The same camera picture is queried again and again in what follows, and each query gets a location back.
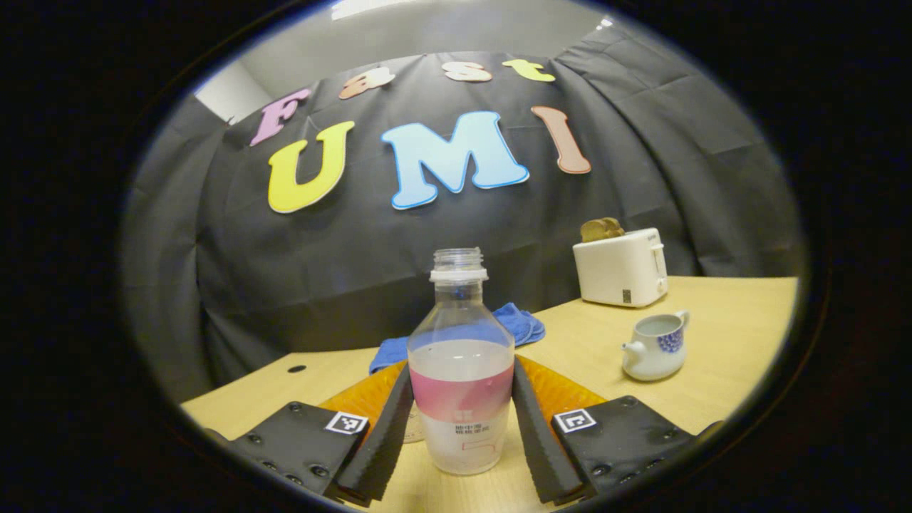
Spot black backdrop cloth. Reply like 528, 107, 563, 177
121, 50, 806, 403

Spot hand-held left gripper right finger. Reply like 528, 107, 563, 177
512, 355, 722, 507

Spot blue towel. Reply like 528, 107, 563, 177
368, 302, 546, 375

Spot clear water bottle pink label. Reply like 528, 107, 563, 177
407, 247, 516, 477

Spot white toaster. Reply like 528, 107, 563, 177
572, 227, 670, 309

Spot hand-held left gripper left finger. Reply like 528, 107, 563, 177
227, 362, 415, 508

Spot ceiling light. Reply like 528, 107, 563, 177
331, 0, 428, 21

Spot white blue-patterned teacup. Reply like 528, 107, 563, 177
621, 309, 691, 383

